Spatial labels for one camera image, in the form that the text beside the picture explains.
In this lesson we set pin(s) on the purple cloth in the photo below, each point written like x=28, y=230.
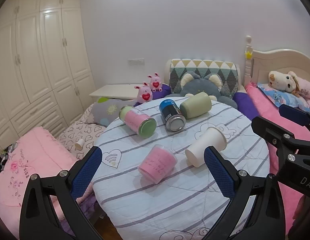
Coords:
x=244, y=105
x=165, y=91

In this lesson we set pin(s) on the blue printed pillow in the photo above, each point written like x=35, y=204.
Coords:
x=277, y=96

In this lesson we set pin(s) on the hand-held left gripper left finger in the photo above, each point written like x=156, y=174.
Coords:
x=87, y=173

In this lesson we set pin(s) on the pink translucent cup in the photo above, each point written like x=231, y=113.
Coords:
x=157, y=163

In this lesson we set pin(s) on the grey flower print pillow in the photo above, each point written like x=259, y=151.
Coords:
x=107, y=111

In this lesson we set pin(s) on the small white cup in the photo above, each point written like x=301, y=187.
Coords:
x=79, y=144

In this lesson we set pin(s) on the white plush cow toy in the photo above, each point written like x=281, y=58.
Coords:
x=279, y=81

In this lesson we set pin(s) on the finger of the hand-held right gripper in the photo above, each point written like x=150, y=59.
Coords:
x=293, y=114
x=272, y=131

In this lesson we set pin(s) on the pink and green cup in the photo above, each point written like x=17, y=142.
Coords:
x=138, y=122

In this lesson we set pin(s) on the pink embroidered quilt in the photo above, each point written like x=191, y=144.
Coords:
x=32, y=155

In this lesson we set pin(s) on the heart print sheet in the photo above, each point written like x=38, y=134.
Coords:
x=90, y=132

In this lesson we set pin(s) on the dark patterned cloth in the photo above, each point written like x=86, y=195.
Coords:
x=3, y=158

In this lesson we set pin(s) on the pink plush toy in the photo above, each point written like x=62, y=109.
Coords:
x=306, y=86

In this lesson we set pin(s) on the white bedside table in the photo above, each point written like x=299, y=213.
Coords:
x=115, y=91

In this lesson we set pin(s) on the white paper cup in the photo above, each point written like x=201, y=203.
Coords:
x=206, y=145

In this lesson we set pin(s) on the triangle patterned cushion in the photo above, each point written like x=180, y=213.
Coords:
x=227, y=75

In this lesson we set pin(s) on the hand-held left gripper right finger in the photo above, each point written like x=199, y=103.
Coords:
x=219, y=175

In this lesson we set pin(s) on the grey plush cat pillow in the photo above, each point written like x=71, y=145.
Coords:
x=198, y=86

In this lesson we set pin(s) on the white wall switch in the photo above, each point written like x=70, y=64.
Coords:
x=136, y=61

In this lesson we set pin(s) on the pink fleece blanket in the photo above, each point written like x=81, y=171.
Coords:
x=266, y=108

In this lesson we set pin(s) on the green ceramic cup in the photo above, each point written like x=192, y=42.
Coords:
x=196, y=105

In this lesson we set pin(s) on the blue metal can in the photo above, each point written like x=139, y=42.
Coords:
x=171, y=115

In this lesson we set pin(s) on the white wardrobe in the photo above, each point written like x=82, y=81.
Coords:
x=37, y=62

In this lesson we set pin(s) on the pink plush rabbit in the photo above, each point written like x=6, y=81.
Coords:
x=155, y=83
x=144, y=95

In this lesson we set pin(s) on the cream bed headboard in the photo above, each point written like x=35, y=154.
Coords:
x=277, y=60

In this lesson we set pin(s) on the yellow star sticker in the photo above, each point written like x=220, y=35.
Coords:
x=248, y=54

